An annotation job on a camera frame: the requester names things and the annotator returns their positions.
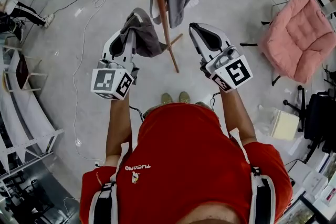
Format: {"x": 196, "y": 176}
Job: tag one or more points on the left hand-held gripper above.
{"x": 105, "y": 80}

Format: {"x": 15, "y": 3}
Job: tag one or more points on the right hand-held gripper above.
{"x": 236, "y": 73}

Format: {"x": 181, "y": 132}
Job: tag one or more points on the grey garment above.
{"x": 147, "y": 39}

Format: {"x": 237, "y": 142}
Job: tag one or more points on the wooden coat rack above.
{"x": 160, "y": 8}

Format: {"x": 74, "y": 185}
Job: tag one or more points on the person's left forearm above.
{"x": 119, "y": 126}

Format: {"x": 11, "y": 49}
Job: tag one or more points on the person's right forearm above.
{"x": 236, "y": 115}

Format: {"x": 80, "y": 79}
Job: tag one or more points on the person's right olive shoe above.
{"x": 184, "y": 97}

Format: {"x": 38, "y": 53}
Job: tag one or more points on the person's olive shoe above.
{"x": 167, "y": 99}
{"x": 184, "y": 97}

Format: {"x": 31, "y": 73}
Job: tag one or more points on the person's olive trousers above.
{"x": 202, "y": 104}

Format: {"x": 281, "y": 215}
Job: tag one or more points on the person's left olive shoe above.
{"x": 167, "y": 99}

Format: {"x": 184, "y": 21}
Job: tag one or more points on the pink padded armchair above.
{"x": 302, "y": 39}

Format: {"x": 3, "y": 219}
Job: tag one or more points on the wooden chair dark red seat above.
{"x": 22, "y": 70}

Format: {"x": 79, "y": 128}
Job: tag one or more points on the white plug adapter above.
{"x": 78, "y": 142}

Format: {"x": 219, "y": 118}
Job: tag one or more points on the person's red shirt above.
{"x": 183, "y": 154}

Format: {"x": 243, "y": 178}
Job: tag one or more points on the cream flat box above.
{"x": 284, "y": 126}

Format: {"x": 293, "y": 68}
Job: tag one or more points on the small white power strip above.
{"x": 97, "y": 164}

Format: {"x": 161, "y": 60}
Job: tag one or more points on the black office chair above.
{"x": 319, "y": 112}
{"x": 330, "y": 123}

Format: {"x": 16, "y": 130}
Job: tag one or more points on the white cardboard box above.
{"x": 300, "y": 171}

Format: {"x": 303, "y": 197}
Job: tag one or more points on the white metal shelf frame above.
{"x": 36, "y": 139}

